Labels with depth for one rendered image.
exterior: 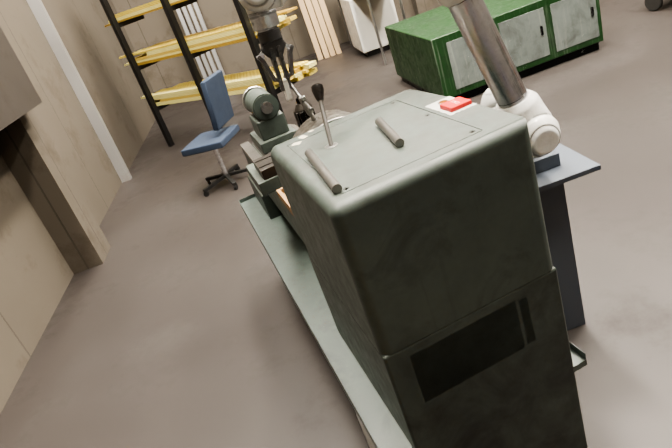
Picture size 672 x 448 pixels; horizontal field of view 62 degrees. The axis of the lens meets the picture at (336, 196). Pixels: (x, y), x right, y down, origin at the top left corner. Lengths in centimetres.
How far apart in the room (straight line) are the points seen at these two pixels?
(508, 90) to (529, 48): 380
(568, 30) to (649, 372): 399
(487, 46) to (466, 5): 14
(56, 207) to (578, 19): 482
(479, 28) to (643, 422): 141
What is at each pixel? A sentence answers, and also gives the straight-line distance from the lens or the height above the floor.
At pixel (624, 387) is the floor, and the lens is 236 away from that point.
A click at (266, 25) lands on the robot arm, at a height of 154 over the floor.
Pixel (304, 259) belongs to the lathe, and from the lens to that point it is 244.
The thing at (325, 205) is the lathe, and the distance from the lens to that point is 114.
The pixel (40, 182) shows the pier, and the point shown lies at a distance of 472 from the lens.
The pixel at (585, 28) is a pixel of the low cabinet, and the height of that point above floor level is 26.
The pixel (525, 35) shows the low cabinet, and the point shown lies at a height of 39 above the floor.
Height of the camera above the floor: 172
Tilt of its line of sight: 24 degrees down
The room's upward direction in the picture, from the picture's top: 19 degrees counter-clockwise
